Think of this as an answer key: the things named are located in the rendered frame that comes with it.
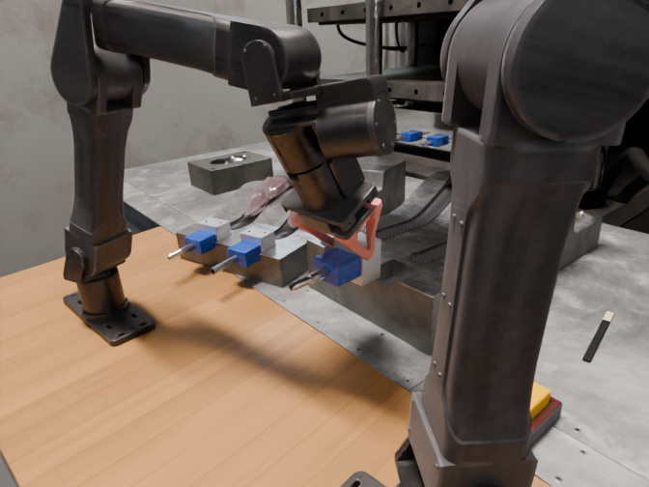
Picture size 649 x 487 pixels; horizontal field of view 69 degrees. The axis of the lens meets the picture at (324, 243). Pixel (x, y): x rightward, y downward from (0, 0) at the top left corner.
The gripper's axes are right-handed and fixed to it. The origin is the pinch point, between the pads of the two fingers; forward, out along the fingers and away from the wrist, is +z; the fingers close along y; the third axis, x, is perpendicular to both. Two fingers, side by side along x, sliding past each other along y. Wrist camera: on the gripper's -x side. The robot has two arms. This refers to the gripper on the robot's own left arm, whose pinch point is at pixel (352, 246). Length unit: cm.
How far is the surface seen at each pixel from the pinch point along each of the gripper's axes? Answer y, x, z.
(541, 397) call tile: -24.4, 3.1, 10.9
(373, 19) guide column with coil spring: 71, -92, 17
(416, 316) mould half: -6.8, 0.2, 11.0
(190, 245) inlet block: 36.1, 7.4, 6.6
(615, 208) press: -9, -66, 54
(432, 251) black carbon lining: -0.8, -12.2, 13.9
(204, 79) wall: 243, -114, 60
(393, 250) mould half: 3.0, -8.3, 11.1
